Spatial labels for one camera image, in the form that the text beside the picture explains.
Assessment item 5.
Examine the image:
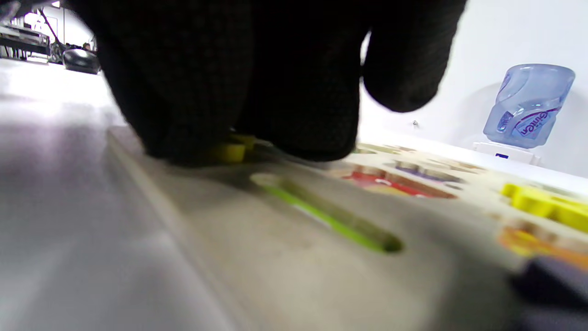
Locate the person's right hand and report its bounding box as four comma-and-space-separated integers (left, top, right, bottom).
64, 0, 467, 167

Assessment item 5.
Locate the yellow cross math block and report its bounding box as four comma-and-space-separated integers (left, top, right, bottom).
209, 133, 258, 165

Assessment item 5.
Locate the wooden math block puzzle board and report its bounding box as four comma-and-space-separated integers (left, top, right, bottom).
107, 125, 588, 331

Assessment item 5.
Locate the yellow number math block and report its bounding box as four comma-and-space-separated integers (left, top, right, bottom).
501, 183, 588, 233

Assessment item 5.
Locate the white water dispenser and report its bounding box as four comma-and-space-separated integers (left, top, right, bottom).
473, 142, 543, 166

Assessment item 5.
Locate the upturned blue water bottle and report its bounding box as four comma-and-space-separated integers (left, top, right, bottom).
483, 63, 576, 149

